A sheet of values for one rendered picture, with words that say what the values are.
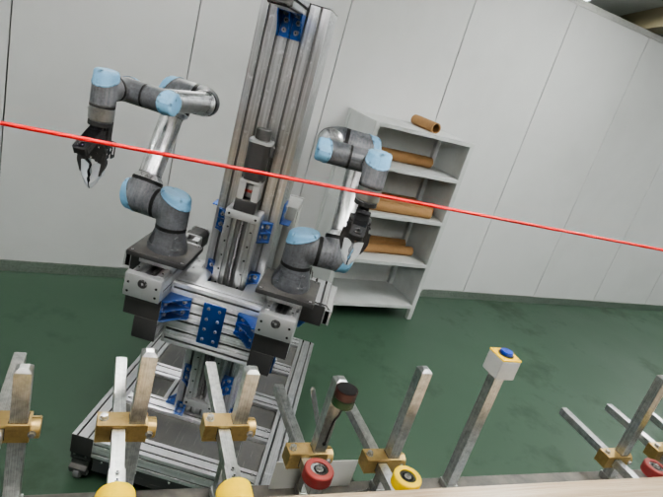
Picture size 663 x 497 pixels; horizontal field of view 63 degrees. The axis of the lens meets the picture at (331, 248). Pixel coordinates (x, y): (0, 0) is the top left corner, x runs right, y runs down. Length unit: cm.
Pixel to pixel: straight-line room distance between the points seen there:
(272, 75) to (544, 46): 343
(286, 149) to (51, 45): 199
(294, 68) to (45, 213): 237
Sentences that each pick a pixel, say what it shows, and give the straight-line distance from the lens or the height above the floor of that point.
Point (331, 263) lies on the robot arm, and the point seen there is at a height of 119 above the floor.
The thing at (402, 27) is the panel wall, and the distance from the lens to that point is 432.
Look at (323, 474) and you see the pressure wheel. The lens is 151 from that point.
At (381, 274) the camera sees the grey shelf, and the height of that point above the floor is 20.
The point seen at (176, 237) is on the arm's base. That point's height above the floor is 111.
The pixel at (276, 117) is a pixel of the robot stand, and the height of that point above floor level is 162.
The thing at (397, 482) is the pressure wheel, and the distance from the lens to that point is 159.
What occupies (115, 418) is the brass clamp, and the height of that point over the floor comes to 97.
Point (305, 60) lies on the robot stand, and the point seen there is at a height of 184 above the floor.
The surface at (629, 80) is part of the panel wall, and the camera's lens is 604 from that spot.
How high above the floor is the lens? 190
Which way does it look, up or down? 19 degrees down
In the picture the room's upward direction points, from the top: 17 degrees clockwise
